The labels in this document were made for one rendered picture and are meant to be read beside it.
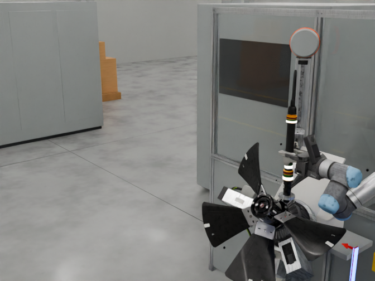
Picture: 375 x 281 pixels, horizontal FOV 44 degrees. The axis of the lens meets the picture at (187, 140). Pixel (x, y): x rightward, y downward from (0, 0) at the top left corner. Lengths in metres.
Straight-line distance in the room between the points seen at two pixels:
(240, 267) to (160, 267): 1.92
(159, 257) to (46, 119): 3.97
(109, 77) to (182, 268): 6.82
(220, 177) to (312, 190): 1.22
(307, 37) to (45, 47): 5.27
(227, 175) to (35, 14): 4.62
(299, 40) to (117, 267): 2.37
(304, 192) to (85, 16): 5.76
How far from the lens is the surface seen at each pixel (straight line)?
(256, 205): 2.16
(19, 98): 7.29
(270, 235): 2.18
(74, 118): 7.71
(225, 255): 3.73
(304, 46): 2.63
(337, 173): 1.86
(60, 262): 4.18
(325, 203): 1.83
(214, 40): 3.32
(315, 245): 2.01
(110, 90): 10.27
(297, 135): 2.61
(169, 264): 4.01
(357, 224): 2.82
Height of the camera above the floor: 2.12
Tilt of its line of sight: 17 degrees down
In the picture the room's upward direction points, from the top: straight up
